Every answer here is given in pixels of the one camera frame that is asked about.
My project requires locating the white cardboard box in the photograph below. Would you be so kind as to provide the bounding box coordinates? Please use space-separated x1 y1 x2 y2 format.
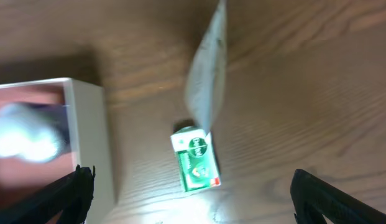
0 78 115 223

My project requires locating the white cream tube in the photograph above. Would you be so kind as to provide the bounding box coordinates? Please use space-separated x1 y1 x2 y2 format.
185 0 227 134

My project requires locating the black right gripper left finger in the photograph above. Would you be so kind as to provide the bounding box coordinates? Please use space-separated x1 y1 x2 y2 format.
0 166 96 224

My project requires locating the green soap box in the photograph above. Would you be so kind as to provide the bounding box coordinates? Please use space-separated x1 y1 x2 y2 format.
170 126 221 192

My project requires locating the clear pump bottle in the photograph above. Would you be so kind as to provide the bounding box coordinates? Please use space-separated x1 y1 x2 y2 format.
0 102 71 163

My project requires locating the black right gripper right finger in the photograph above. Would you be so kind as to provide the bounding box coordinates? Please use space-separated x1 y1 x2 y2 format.
290 169 386 224

